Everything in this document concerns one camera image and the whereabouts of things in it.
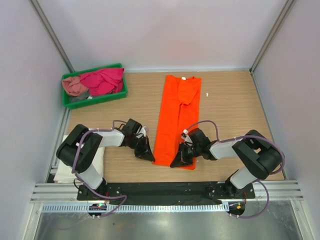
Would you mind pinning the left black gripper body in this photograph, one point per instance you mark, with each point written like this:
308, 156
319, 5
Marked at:
133, 142

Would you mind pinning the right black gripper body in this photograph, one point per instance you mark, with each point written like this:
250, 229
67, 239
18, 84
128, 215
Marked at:
196, 148

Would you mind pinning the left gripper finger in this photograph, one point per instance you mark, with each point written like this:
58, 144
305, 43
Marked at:
147, 152
139, 155

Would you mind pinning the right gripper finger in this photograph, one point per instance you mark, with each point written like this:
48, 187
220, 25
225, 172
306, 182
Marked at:
181, 152
184, 161

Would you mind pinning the orange t shirt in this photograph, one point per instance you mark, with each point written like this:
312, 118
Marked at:
179, 109

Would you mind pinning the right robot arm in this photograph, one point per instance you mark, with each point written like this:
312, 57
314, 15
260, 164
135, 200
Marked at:
259, 156

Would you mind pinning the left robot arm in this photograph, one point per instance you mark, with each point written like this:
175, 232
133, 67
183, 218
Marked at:
79, 148

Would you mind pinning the magenta t shirt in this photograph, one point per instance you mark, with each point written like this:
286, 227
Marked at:
103, 81

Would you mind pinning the grey t shirt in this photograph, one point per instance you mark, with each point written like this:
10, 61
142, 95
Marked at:
82, 97

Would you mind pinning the dusty pink t shirt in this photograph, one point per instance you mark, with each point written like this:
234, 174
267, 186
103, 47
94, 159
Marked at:
73, 86

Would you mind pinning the folded white t shirt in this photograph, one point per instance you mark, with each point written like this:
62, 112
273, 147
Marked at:
64, 172

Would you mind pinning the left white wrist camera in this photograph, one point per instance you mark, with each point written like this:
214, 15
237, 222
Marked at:
143, 132

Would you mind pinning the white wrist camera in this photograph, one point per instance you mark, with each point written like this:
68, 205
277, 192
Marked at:
143, 132
185, 136

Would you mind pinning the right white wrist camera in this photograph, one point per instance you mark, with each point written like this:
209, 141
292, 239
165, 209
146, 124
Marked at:
185, 136

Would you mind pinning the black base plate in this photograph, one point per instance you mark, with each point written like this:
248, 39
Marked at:
177, 193

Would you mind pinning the white slotted cable duct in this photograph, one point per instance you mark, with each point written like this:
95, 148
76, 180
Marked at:
100, 208

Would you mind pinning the aluminium front rail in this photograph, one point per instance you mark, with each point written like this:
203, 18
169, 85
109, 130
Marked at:
278, 190

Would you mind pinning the left aluminium corner post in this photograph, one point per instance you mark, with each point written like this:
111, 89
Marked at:
51, 33

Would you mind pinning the aluminium corner post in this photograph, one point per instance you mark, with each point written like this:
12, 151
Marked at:
51, 33
280, 19

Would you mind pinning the right aluminium corner post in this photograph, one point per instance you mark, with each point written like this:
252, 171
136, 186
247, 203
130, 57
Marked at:
280, 19

